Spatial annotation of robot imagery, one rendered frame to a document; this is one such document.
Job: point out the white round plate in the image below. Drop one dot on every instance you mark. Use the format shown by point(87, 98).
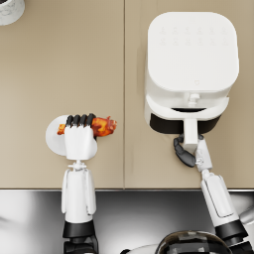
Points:
point(54, 139)

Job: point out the white air fryer body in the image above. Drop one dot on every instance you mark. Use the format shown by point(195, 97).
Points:
point(191, 53)

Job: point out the dark round robot body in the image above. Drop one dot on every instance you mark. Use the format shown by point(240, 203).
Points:
point(191, 244)

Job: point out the white marbled pot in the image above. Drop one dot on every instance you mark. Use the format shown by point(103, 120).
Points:
point(9, 10)

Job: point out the roasted drumstick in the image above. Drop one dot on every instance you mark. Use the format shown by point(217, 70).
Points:
point(103, 126)

